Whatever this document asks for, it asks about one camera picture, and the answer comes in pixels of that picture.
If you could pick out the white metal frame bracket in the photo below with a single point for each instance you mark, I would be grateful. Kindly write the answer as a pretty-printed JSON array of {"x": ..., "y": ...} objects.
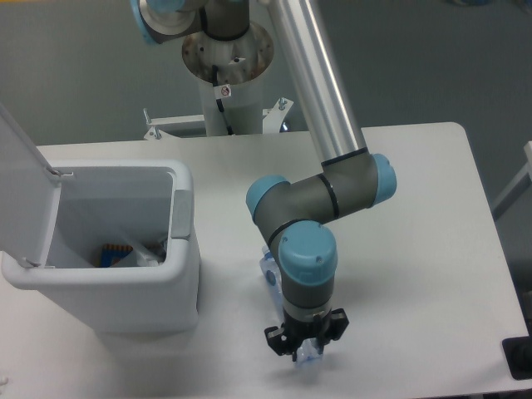
[{"x": 175, "y": 126}]

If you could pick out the white frame at right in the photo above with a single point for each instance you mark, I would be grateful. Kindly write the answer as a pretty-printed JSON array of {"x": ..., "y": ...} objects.
[{"x": 515, "y": 188}]

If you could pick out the white plastic bag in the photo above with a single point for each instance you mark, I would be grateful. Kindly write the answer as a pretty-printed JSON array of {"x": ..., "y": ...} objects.
[{"x": 143, "y": 255}]

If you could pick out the clear plastic water bottle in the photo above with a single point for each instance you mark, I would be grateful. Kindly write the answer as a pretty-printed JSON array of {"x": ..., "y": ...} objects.
[{"x": 272, "y": 278}]

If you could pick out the black object at edge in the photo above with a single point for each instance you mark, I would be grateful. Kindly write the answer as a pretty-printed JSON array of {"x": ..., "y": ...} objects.
[{"x": 518, "y": 356}]

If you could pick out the white bracket with bolt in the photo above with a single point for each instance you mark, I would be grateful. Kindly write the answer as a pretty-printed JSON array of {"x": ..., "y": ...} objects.
[{"x": 275, "y": 119}]

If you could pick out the white trash can lid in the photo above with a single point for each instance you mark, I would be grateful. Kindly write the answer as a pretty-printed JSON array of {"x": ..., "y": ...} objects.
[{"x": 30, "y": 194}]

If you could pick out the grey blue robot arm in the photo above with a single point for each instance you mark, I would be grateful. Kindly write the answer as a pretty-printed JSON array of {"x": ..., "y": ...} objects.
[{"x": 293, "y": 217}]

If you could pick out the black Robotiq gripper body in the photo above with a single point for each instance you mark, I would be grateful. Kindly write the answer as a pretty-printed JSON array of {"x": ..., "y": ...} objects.
[{"x": 297, "y": 331}]

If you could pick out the blue orange snack package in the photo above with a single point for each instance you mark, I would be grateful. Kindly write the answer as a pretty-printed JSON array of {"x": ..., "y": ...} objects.
[{"x": 112, "y": 254}]

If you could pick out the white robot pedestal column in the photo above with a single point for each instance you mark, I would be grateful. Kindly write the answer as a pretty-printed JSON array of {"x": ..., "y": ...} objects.
[{"x": 230, "y": 79}]

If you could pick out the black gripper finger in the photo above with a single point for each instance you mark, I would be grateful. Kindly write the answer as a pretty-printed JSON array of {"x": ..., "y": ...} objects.
[
  {"x": 330, "y": 327},
  {"x": 282, "y": 342}
]

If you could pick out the white plastic trash can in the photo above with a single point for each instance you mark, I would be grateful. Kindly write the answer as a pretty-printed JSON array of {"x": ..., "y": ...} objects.
[{"x": 99, "y": 202}]

